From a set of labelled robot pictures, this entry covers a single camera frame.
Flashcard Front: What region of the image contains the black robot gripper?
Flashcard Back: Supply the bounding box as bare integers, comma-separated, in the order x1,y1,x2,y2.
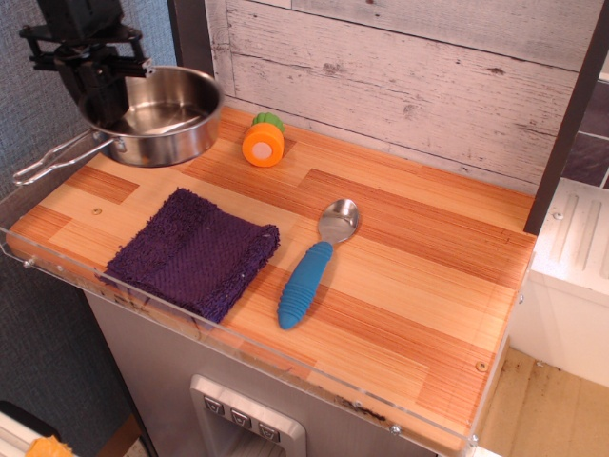
19,1,152,128

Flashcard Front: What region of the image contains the silver steel pot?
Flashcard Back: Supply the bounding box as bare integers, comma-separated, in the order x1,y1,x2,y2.
12,66,224,186

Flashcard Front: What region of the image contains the purple folded rag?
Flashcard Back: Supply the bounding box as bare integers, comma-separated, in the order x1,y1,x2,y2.
103,189,280,324

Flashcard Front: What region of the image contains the orange toy carrot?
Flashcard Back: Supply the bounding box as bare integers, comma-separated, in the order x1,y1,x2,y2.
242,112,285,168

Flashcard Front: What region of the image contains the grey toy fridge cabinet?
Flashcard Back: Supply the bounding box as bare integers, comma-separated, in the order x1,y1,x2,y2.
86,293,430,456

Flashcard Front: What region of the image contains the silver dispenser button panel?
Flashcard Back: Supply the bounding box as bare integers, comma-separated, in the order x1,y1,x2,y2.
189,375,307,456

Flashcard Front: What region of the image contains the white toy sink unit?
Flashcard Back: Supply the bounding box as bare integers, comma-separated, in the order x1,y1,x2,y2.
508,179,608,386

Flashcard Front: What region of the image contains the dark left shelf post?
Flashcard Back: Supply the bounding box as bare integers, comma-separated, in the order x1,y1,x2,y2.
167,0,213,75

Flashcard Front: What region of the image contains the dark shelf post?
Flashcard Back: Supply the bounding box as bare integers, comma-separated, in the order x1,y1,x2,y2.
523,1,608,235
167,0,213,75

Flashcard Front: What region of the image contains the clear acrylic guard rail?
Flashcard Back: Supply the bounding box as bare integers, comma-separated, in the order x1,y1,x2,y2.
0,70,513,453

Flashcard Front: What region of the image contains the blue handled metal spoon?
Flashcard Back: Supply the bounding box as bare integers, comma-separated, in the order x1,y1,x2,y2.
277,199,360,330

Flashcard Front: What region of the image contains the orange object with black strap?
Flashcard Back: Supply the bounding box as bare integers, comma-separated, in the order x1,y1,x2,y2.
25,436,74,457

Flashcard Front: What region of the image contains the dark right shelf post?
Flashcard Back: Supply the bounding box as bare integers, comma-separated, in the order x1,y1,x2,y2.
523,1,608,235

